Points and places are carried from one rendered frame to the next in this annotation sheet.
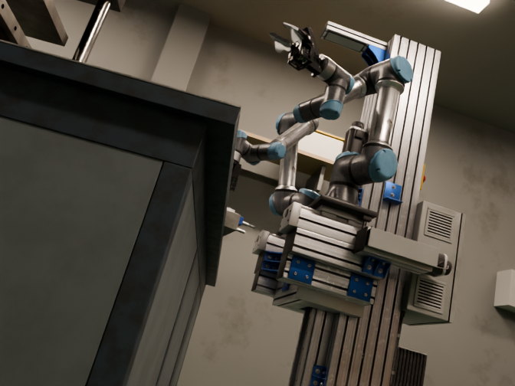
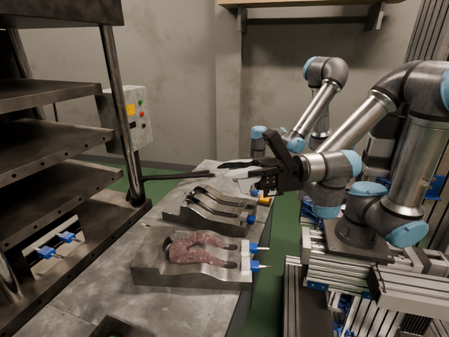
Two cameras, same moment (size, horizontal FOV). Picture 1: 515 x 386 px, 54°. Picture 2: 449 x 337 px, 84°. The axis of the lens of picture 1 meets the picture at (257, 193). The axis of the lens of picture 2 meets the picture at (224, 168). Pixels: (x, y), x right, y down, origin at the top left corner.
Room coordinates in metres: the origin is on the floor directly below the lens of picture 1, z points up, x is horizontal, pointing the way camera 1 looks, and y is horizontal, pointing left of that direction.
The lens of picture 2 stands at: (0.92, -0.12, 1.72)
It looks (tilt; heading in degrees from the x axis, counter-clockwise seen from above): 26 degrees down; 21
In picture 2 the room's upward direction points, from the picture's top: straight up
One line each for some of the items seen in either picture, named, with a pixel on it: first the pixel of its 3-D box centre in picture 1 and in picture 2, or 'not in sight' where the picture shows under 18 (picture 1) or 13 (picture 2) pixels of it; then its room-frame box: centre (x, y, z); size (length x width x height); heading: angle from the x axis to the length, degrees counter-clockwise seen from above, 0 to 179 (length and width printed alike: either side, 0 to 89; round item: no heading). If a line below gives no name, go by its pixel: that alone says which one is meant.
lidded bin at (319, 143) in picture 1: (313, 151); not in sight; (3.84, -0.36, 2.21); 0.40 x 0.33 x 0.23; 98
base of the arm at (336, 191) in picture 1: (341, 198); (357, 225); (1.83, -0.32, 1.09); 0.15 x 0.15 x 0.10
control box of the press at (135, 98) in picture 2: not in sight; (138, 187); (2.23, 1.10, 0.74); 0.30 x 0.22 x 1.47; 1
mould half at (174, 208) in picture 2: not in sight; (210, 206); (2.02, 0.40, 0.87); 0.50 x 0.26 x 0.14; 91
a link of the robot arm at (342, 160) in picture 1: (348, 171); (366, 200); (1.83, -0.32, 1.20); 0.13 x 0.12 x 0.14; 34
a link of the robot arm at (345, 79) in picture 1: (338, 80); (335, 166); (1.58, -0.18, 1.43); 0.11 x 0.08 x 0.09; 124
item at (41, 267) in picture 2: not in sight; (21, 232); (1.47, 1.19, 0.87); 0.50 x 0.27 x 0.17; 91
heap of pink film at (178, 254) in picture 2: not in sight; (196, 247); (1.67, 0.31, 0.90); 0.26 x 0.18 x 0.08; 108
